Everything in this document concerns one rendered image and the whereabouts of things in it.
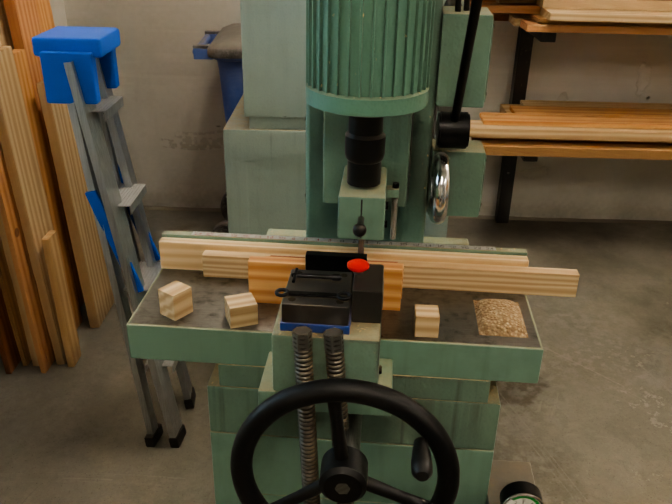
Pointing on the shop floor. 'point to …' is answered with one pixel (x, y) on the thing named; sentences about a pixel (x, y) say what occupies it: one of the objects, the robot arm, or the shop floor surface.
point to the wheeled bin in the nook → (232, 92)
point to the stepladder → (112, 195)
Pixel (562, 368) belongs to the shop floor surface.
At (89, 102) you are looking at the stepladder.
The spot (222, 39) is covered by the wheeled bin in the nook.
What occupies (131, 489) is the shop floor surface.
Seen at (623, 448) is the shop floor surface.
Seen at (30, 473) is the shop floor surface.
